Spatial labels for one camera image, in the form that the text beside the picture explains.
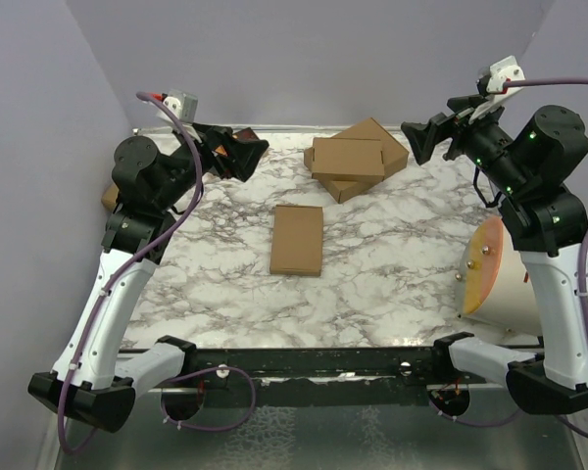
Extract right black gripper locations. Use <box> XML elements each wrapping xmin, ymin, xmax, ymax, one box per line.
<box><xmin>402</xmin><ymin>93</ymin><xmax>530</xmax><ymax>195</ymax></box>

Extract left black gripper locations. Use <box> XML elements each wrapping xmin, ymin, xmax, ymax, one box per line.
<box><xmin>154</xmin><ymin>120</ymin><xmax>268</xmax><ymax>211</ymax></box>

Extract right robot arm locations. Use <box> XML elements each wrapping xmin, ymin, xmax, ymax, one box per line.
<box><xmin>401</xmin><ymin>95</ymin><xmax>588</xmax><ymax>415</ymax></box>

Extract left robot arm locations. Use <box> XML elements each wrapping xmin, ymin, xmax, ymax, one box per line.
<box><xmin>28</xmin><ymin>124</ymin><xmax>270</xmax><ymax>433</ymax></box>

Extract small closed cardboard box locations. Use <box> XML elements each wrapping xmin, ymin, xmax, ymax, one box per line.
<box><xmin>101</xmin><ymin>183</ymin><xmax>119</xmax><ymax>212</ymax></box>

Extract dark orange book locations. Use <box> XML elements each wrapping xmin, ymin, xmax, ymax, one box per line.
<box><xmin>215</xmin><ymin>127</ymin><xmax>259</xmax><ymax>157</ymax></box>

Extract white cylinder drum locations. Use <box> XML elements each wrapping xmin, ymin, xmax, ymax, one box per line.
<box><xmin>455</xmin><ymin>216</ymin><xmax>542</xmax><ymax>337</ymax></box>

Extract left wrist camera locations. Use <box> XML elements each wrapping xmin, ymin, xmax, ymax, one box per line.
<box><xmin>156</xmin><ymin>89</ymin><xmax>199</xmax><ymax>140</ymax></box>

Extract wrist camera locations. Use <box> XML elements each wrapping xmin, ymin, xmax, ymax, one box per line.
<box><xmin>469</xmin><ymin>55</ymin><xmax>525</xmax><ymax>123</ymax></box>
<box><xmin>156</xmin><ymin>89</ymin><xmax>199</xmax><ymax>140</ymax></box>

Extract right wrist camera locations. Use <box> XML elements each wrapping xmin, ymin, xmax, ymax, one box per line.
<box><xmin>469</xmin><ymin>55</ymin><xmax>525</xmax><ymax>123</ymax></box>

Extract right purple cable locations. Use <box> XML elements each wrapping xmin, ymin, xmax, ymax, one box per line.
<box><xmin>433</xmin><ymin>76</ymin><xmax>588</xmax><ymax>445</ymax></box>

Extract purple cable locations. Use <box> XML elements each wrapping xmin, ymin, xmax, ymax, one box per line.
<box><xmin>56</xmin><ymin>90</ymin><xmax>257</xmax><ymax>455</ymax></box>
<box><xmin>433</xmin><ymin>76</ymin><xmax>588</xmax><ymax>445</ymax></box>

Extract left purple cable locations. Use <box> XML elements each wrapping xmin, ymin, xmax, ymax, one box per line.
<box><xmin>56</xmin><ymin>90</ymin><xmax>257</xmax><ymax>455</ymax></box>

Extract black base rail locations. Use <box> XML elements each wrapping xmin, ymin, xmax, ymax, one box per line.
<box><xmin>154</xmin><ymin>347</ymin><xmax>485</xmax><ymax>408</ymax></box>

